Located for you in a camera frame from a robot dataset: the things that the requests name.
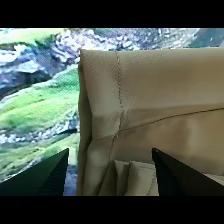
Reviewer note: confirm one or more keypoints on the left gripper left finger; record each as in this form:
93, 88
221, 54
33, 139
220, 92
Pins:
40, 180

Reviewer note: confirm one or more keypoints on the tan pants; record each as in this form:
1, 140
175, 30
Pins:
156, 100

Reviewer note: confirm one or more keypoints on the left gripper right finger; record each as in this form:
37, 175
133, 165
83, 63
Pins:
180, 180

